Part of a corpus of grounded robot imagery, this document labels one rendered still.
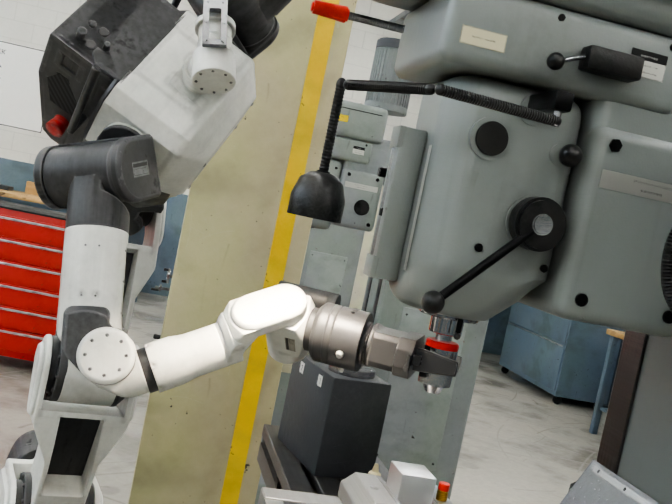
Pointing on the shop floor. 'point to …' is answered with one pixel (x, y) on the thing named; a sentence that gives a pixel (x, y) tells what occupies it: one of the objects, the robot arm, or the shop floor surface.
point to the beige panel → (241, 267)
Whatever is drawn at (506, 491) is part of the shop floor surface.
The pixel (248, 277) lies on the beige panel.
